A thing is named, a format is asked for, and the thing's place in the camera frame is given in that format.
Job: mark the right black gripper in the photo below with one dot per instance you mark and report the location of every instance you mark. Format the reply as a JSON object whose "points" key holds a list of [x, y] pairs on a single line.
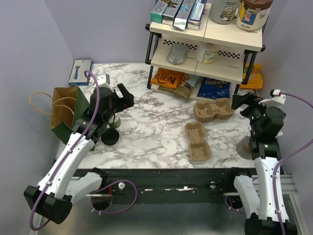
{"points": [[247, 99]]}

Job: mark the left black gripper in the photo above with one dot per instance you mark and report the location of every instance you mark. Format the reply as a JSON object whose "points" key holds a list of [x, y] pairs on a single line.
{"points": [[125, 102]]}

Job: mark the green paper cup stack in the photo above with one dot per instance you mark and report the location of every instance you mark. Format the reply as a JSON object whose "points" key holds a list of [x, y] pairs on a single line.
{"points": [[115, 121]]}

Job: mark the black plastic lid stack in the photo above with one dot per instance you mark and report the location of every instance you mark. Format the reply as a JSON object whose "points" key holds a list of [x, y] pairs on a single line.
{"points": [[110, 137]]}

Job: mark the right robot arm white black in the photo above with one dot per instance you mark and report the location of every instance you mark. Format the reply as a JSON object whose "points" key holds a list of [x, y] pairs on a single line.
{"points": [[265, 210]]}

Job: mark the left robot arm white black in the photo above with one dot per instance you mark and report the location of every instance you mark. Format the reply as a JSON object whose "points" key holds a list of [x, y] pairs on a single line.
{"points": [[54, 196]]}

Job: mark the yellow snack bag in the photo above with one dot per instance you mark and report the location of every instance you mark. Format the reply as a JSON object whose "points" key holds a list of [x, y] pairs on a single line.
{"points": [[255, 81]]}

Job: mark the blue doritos chips bag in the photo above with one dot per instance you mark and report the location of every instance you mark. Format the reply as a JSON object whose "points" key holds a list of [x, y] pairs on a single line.
{"points": [[214, 89]]}

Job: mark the rear brown pulp cup carrier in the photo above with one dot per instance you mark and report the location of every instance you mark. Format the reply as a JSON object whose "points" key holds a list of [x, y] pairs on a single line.
{"points": [[206, 111]]}

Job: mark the brown pulp cup carrier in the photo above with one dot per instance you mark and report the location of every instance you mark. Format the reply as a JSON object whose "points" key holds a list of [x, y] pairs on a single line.
{"points": [[198, 147], [206, 111]]}

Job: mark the grey cup with straws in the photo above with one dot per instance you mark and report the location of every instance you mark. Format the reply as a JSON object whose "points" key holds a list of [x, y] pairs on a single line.
{"points": [[242, 148]]}

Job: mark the orange kettle chips bag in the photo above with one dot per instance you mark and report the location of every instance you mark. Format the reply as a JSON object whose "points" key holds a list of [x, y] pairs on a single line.
{"points": [[167, 78]]}

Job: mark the cream black tiered shelf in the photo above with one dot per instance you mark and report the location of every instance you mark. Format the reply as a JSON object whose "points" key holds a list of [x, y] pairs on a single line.
{"points": [[220, 51]]}

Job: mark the blue razor package box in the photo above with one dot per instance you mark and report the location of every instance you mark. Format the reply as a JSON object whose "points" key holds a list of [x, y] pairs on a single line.
{"points": [[77, 77]]}

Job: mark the brown paper bag green side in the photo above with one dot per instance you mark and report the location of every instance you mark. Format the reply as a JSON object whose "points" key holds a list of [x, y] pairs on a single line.
{"points": [[68, 105]]}

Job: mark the white paper roll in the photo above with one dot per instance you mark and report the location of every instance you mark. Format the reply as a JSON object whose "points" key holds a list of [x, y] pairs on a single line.
{"points": [[206, 53]]}

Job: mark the front brown pulp cup carrier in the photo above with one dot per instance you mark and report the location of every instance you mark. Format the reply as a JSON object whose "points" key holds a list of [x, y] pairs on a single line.
{"points": [[198, 147]]}

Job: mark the white cartoon canister brown lid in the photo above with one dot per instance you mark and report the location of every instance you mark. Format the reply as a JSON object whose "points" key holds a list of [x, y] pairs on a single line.
{"points": [[253, 14]]}

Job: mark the white blue toothpaste box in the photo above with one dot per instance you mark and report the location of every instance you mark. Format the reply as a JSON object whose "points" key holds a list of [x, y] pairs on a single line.
{"points": [[194, 20]]}

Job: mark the grey cartoon mug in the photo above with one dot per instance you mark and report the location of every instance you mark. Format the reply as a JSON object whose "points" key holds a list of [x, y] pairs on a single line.
{"points": [[222, 11]]}

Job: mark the teal toothpaste box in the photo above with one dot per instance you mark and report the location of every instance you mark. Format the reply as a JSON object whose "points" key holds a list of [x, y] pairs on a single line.
{"points": [[156, 14]]}

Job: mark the silver blue toothpaste box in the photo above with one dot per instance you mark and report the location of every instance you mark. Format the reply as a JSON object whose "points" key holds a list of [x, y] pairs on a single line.
{"points": [[183, 14]]}

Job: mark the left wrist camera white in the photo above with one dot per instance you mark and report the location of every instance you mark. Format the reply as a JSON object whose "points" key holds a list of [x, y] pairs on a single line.
{"points": [[103, 80]]}

